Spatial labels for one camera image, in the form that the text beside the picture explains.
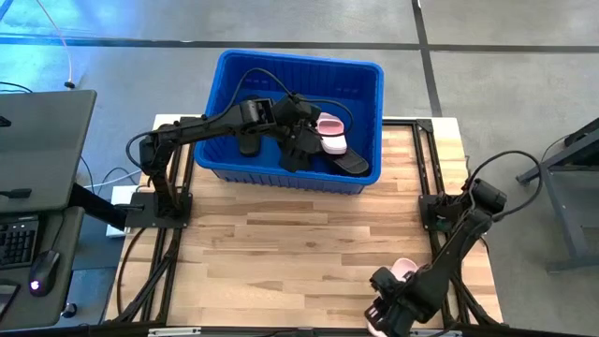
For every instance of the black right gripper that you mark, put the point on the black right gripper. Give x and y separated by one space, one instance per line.
404 299

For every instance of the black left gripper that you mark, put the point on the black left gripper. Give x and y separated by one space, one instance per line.
302 140

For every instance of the pink rubber slide sandal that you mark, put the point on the pink rubber slide sandal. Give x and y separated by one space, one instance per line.
404 268
333 142

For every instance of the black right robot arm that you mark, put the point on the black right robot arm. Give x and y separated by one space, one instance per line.
468 224

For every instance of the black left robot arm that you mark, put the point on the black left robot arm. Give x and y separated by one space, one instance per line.
206 126

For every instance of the blue plastic bin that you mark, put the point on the blue plastic bin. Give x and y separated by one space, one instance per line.
304 75

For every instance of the white power strip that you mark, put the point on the white power strip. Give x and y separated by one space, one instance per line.
122 196

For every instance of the dark grey metal stand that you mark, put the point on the dark grey metal stand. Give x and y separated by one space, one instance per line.
564 215

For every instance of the grey desk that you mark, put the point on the grey desk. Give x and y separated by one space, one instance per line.
61 234

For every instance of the grey monitor panel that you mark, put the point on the grey monitor panel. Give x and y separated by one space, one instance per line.
47 150

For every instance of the black computer mouse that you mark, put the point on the black computer mouse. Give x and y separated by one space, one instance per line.
44 271

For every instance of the black keyboard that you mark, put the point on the black keyboard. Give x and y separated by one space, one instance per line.
16 243

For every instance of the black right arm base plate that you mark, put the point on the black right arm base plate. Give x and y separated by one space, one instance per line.
428 220

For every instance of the black aluminium table frame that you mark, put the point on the black aluminium table frame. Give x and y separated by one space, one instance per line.
423 154

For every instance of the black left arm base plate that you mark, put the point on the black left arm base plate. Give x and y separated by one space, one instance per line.
140 215

